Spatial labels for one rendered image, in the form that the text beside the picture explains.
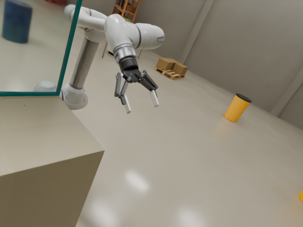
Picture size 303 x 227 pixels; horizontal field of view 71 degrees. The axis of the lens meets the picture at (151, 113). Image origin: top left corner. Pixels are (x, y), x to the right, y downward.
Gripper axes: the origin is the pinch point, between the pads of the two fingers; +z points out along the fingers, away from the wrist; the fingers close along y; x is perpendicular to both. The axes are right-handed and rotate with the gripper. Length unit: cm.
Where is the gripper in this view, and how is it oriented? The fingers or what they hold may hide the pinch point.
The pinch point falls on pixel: (142, 106)
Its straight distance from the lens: 87.0
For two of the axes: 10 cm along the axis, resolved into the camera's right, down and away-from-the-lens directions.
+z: 3.3, 9.3, -1.4
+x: 4.9, -3.0, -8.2
